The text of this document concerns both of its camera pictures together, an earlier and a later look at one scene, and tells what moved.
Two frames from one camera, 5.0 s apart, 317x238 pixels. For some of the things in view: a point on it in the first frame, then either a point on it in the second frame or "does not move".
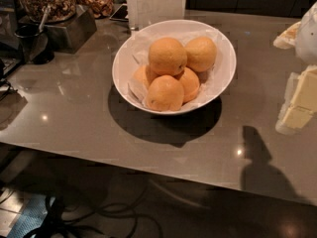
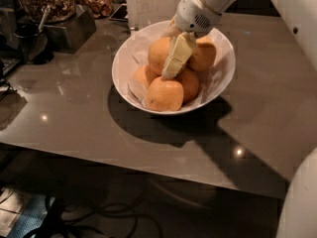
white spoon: (46, 10) does not move
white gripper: (307, 37) → (192, 17)
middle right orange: (191, 84) does not move
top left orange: (166, 57) does not move
